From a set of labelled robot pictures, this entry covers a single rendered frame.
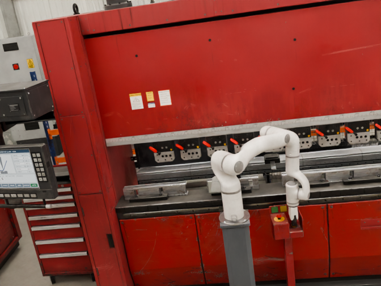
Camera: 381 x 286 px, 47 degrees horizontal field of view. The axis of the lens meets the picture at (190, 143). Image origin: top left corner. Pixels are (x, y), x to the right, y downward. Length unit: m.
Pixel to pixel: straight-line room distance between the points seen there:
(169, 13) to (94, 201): 1.44
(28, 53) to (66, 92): 4.61
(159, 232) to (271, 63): 1.52
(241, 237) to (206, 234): 0.74
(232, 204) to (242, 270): 0.46
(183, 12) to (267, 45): 0.60
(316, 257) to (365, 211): 0.51
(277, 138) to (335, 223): 1.00
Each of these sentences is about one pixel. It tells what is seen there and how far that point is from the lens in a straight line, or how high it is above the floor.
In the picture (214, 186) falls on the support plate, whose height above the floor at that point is 1.00.
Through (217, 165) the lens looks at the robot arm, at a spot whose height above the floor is 1.36.
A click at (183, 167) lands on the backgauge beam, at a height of 0.98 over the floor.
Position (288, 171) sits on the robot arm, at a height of 1.15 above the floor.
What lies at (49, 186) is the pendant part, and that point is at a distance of 2.89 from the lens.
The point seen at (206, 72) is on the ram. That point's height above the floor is 1.80.
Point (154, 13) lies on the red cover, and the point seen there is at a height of 2.23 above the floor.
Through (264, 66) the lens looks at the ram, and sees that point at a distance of 3.10.
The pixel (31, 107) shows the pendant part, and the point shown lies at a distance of 2.79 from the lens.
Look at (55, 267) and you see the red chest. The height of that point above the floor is 0.20.
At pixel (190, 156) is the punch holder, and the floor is 1.19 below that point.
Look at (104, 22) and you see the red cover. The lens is 3.17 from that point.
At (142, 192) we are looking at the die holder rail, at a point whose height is 0.93.
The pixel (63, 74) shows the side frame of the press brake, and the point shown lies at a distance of 3.11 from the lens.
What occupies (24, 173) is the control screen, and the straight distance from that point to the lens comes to 2.96.
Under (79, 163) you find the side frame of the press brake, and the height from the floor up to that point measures 1.30.
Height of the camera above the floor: 2.33
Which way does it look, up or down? 19 degrees down
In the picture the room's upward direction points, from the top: 9 degrees counter-clockwise
